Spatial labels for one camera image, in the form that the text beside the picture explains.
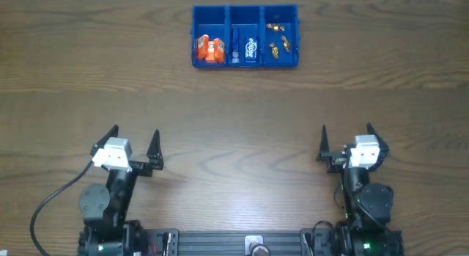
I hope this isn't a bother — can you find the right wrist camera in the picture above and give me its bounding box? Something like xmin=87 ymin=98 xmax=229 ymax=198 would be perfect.
xmin=347 ymin=134 xmax=381 ymax=169

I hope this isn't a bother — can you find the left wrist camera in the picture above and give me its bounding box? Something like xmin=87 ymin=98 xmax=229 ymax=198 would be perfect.
xmin=91 ymin=136 xmax=133 ymax=172

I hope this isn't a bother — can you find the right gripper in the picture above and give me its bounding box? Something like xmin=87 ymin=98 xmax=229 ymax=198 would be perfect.
xmin=317 ymin=122 xmax=390 ymax=174

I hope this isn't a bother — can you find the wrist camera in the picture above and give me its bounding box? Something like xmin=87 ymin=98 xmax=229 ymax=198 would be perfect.
xmin=91 ymin=136 xmax=133 ymax=172
xmin=347 ymin=134 xmax=381 ymax=169

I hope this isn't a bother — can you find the blue candy pack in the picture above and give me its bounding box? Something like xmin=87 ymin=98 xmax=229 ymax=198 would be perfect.
xmin=230 ymin=27 xmax=241 ymax=65
xmin=244 ymin=36 xmax=260 ymax=60

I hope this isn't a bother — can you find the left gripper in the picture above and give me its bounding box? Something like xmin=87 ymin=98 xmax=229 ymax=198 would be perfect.
xmin=90 ymin=124 xmax=165 ymax=178

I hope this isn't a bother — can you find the mounting rail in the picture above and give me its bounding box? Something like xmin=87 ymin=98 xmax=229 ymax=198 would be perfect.
xmin=78 ymin=227 xmax=404 ymax=256

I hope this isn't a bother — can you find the blue tray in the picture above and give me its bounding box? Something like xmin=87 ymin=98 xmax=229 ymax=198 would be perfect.
xmin=190 ymin=4 xmax=300 ymax=69

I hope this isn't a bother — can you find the orange candy box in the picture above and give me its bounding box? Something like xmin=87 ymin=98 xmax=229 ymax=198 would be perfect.
xmin=213 ymin=37 xmax=226 ymax=65
xmin=205 ymin=41 xmax=217 ymax=63
xmin=196 ymin=34 xmax=210 ymax=61

